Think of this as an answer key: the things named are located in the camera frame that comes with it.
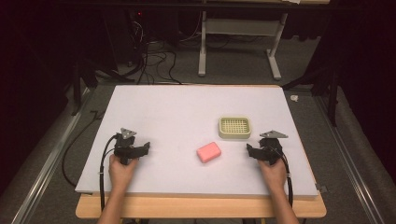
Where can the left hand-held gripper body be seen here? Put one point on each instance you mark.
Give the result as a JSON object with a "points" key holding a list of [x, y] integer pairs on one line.
{"points": [[124, 146]]}

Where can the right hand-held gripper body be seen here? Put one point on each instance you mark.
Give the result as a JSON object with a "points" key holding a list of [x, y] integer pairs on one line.
{"points": [[271, 148]]}

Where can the person's left hand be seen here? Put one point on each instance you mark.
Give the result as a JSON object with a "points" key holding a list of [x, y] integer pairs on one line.
{"points": [[120, 173]]}

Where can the person's right hand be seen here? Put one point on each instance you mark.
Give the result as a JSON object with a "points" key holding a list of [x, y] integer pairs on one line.
{"points": [[273, 175]]}

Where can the pale green soap dish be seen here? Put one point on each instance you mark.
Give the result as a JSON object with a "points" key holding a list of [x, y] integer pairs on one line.
{"points": [[234, 127]]}

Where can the pink sponge block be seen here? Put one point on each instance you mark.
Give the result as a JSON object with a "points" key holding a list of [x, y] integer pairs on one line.
{"points": [[209, 152]]}

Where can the white foam board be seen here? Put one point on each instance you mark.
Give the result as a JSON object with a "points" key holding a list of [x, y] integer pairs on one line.
{"points": [[186, 118]]}

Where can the crumpled white paper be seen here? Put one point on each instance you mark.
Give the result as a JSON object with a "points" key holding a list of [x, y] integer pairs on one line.
{"points": [[294, 98]]}

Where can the wooden table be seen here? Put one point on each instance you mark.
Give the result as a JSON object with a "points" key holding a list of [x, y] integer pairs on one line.
{"points": [[199, 207]]}

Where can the black stand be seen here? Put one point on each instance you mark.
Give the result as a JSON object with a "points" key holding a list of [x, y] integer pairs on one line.
{"points": [[328, 87], [81, 79]]}

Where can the small grey bracket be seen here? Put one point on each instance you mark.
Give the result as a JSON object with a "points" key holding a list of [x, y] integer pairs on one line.
{"points": [[321, 188]]}

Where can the metal floor rail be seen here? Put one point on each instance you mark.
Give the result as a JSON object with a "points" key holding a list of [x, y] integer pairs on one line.
{"points": [[46, 169], [348, 155]]}

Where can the white metal desk frame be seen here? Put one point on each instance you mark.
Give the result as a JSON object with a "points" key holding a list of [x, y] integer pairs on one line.
{"points": [[239, 27]]}

